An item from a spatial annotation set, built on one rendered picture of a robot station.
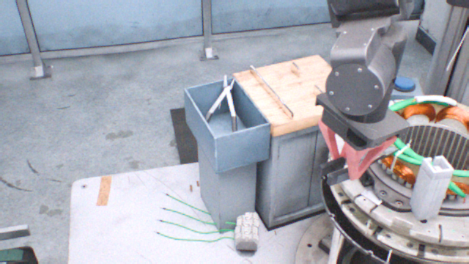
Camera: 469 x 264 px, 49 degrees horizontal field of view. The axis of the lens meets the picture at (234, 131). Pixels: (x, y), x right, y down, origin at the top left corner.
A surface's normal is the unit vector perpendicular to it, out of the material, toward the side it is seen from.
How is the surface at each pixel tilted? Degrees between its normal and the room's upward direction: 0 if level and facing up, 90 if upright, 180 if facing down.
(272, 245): 0
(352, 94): 87
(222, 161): 90
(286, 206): 90
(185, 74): 0
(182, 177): 0
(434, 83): 90
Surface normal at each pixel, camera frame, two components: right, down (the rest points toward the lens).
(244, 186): 0.39, 0.58
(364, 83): -0.44, 0.52
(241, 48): 0.00, -0.78
